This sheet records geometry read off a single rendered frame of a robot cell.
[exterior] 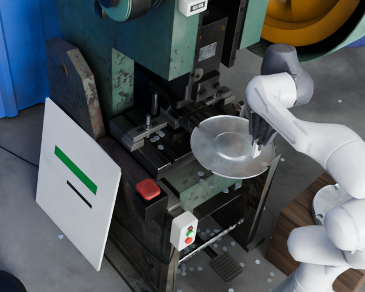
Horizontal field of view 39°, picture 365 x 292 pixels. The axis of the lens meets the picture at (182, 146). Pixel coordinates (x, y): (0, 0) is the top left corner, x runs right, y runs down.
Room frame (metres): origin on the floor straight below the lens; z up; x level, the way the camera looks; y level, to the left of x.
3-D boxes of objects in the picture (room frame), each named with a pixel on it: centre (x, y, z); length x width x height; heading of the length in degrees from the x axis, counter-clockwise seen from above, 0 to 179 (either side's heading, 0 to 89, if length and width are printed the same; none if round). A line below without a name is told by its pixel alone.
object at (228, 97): (1.57, -0.10, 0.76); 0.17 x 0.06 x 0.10; 134
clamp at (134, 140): (1.33, 0.14, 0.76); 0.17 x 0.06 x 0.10; 134
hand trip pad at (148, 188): (1.05, 0.09, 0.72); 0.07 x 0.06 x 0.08; 44
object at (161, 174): (1.45, 0.02, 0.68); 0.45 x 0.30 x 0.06; 134
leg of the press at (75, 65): (1.36, 0.31, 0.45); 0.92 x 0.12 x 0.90; 44
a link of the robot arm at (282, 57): (1.16, -0.26, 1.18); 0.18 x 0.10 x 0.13; 26
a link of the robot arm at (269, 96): (1.01, -0.28, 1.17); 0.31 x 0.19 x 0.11; 26
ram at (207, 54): (1.42, -0.01, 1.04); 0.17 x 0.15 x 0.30; 44
